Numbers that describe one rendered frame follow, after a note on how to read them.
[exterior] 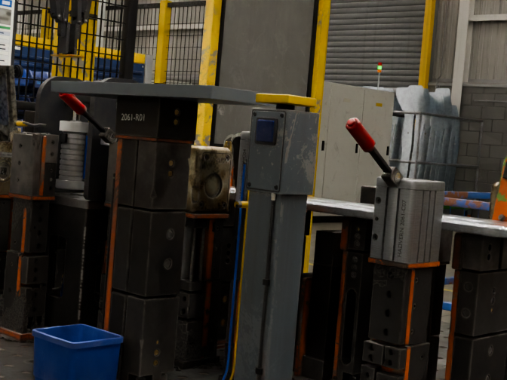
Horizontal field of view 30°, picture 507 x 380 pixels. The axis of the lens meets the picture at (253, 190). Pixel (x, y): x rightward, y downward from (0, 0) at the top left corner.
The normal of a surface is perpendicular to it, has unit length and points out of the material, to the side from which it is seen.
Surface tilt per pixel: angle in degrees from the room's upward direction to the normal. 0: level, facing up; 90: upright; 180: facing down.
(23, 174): 90
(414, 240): 90
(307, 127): 90
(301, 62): 90
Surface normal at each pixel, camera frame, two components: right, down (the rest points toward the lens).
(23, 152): -0.67, -0.02
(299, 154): 0.73, 0.10
